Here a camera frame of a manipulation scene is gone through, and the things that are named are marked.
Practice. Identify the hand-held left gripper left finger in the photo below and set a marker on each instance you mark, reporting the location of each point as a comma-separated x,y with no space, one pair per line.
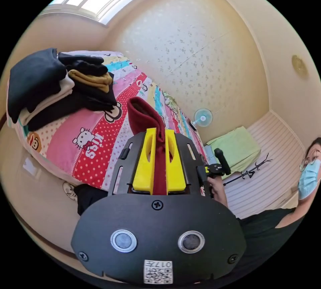
143,166

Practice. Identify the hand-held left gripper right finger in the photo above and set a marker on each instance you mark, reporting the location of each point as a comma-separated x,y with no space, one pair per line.
175,171

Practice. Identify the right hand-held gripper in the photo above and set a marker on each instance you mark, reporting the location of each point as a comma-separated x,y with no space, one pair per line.
203,181

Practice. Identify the red thermal shirt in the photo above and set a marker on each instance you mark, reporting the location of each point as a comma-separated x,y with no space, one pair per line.
144,116

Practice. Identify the person's right forearm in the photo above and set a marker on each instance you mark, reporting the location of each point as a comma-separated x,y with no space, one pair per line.
222,200

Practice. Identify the person's right hand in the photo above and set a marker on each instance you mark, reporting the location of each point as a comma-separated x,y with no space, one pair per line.
216,186

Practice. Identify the black coat rack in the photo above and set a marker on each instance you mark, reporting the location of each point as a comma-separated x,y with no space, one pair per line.
248,173

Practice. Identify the green folded blanket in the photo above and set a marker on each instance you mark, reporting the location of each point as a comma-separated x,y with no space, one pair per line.
235,148

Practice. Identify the light blue fan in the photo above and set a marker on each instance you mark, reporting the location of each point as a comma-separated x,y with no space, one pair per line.
203,118

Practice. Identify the bed with printed sheet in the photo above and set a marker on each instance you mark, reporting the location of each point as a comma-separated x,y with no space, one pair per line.
82,153

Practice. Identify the person's body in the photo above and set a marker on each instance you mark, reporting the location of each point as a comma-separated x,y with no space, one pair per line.
265,238

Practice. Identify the pile of clothes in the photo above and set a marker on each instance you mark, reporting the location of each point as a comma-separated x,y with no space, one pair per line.
50,85

